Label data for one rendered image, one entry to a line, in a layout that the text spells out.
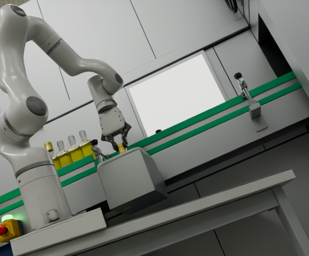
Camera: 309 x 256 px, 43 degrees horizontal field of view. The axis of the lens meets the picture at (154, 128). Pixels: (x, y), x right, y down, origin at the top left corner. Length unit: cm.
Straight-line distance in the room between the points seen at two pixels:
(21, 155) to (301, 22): 110
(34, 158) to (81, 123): 82
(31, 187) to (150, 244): 38
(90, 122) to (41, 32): 57
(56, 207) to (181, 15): 130
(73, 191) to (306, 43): 106
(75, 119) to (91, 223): 99
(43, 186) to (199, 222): 48
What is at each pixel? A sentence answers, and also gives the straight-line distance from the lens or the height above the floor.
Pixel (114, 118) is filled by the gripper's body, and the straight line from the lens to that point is 159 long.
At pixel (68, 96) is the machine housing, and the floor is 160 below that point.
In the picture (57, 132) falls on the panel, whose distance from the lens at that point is 206.
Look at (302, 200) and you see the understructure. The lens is 179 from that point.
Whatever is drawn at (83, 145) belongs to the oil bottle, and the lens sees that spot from 181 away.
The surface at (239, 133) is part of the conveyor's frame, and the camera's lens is 162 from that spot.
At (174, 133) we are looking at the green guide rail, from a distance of 168.
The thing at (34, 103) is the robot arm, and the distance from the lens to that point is 125.
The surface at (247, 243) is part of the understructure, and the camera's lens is 177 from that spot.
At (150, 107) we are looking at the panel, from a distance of 192.
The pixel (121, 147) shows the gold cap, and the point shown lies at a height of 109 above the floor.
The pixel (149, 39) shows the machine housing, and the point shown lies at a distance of 211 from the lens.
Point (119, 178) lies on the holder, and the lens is 138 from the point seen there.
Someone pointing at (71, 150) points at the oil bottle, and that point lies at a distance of 183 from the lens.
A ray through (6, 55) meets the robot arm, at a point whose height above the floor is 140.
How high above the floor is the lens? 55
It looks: 21 degrees up
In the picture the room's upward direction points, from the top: 22 degrees counter-clockwise
